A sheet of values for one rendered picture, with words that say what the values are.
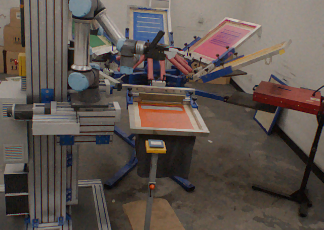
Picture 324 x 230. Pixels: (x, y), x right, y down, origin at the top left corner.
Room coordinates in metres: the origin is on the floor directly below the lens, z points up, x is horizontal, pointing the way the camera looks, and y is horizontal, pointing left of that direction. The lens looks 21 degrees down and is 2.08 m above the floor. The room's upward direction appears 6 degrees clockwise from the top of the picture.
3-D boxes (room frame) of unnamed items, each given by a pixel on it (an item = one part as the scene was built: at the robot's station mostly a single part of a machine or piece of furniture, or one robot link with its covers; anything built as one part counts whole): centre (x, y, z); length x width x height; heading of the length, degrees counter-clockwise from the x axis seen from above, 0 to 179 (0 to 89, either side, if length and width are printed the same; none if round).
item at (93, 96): (2.18, 0.47, 1.31); 0.15 x 0.15 x 0.10
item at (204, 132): (2.82, -0.02, 0.97); 0.79 x 0.58 x 0.04; 9
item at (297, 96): (3.34, -1.18, 1.06); 0.61 x 0.46 x 0.12; 69
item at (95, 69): (2.17, 0.47, 1.42); 0.13 x 0.12 x 0.14; 172
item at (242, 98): (3.62, -0.48, 0.91); 1.34 x 0.40 x 0.08; 69
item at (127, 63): (2.03, 0.22, 1.56); 0.11 x 0.08 x 0.11; 172
